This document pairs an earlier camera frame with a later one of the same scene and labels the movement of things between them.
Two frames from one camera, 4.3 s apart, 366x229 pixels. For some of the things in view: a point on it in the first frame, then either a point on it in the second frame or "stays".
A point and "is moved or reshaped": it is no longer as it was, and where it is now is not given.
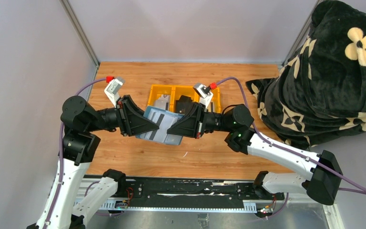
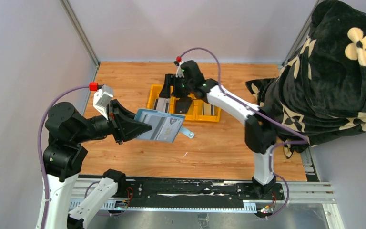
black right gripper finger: [188, 126] to [169, 81]
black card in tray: [184, 105] stays
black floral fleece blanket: [333, 84] stays
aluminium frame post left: [73, 16] stays
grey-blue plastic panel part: [163, 119] is moved or reshaped
